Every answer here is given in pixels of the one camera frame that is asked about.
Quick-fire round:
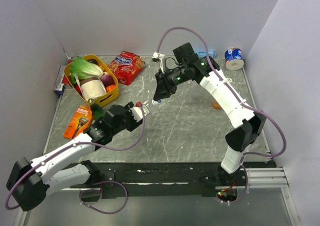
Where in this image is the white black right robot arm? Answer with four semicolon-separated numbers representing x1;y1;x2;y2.
152;42;266;186

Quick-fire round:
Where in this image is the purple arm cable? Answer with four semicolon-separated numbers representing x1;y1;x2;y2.
4;104;146;214
156;26;287;204

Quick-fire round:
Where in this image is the cream brown toy mushroom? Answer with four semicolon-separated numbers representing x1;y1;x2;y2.
79;77;107;101

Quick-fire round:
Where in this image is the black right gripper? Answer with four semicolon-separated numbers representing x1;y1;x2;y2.
153;65;188;103

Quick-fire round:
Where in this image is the purple toy onion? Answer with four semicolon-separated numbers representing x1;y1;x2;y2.
100;73;115;87

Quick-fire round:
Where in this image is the blue wrapped toilet roll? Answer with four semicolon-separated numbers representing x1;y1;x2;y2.
224;47;244;71

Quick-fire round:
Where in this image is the aluminium frame rail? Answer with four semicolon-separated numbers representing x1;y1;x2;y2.
23;167;290;192

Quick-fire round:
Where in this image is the blue tissue pack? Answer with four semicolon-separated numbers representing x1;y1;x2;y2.
195;51;216;59

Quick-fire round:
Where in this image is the orange razor package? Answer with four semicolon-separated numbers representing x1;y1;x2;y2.
62;105;93;140

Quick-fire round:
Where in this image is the purple white box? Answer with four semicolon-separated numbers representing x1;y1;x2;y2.
53;65;66;95

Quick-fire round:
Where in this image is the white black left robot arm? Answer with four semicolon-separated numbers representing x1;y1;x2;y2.
6;102;150;212

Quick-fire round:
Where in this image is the orange juice plastic bottle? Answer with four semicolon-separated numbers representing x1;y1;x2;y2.
211;77;233;111

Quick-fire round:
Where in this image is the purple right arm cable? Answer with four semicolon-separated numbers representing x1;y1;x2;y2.
156;26;287;204

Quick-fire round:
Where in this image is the orange toy fruit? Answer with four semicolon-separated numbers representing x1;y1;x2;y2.
105;84;117;93

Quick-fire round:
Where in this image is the red snack bag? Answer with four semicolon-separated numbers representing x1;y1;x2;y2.
107;51;145;86

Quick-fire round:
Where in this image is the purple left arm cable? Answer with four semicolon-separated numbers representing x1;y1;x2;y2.
4;104;146;214

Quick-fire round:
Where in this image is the green glass bottle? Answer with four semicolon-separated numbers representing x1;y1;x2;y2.
88;98;105;121

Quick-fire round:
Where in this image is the green toy cabbage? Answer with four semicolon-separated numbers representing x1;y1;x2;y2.
69;57;104;85

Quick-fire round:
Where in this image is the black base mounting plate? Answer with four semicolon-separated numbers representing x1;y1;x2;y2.
67;160;276;199

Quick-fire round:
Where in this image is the yellow plastic basket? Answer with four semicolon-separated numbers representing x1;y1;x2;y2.
64;54;119;107

